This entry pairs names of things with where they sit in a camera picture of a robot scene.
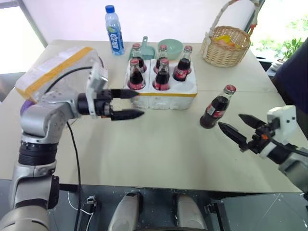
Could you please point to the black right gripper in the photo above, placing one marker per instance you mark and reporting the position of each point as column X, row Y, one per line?
column 261, row 139

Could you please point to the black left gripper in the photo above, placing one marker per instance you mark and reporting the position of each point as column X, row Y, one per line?
column 103, row 106

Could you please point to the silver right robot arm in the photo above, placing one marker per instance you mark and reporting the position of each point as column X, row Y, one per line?
column 293, row 166

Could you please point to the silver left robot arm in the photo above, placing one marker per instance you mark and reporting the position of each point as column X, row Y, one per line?
column 36, row 120

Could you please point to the glass cola bottle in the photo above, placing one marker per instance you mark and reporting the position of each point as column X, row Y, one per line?
column 136, row 78
column 183, row 68
column 140, row 57
column 161, row 54
column 215, row 110
column 162, row 78

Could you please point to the white foam crate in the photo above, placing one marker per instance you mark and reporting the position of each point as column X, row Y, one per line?
column 173, row 99

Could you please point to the yellow-taped foam box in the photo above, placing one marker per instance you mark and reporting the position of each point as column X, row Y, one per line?
column 55, row 67

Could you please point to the green plastic scoop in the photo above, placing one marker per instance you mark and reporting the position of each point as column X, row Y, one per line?
column 145, row 49

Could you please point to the blue plastic drink bottle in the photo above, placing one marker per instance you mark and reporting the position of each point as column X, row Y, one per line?
column 116, row 33

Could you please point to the person in dark clothes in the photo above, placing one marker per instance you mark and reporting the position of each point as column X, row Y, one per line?
column 294, row 77

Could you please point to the green bowl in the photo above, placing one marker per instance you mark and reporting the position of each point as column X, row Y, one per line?
column 172, row 47

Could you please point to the yellow item in basket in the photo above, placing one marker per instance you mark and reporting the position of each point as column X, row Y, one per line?
column 223, row 38

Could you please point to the green potted plant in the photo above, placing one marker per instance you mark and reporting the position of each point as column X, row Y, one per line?
column 291, row 49

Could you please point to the purple object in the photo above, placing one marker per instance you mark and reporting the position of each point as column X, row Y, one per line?
column 26, row 107

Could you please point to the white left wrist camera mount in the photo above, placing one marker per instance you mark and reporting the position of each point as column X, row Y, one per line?
column 96, row 77

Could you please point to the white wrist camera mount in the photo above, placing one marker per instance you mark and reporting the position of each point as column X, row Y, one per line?
column 96, row 77
column 285, row 120

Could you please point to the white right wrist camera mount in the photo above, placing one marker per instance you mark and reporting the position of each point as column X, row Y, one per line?
column 285, row 120

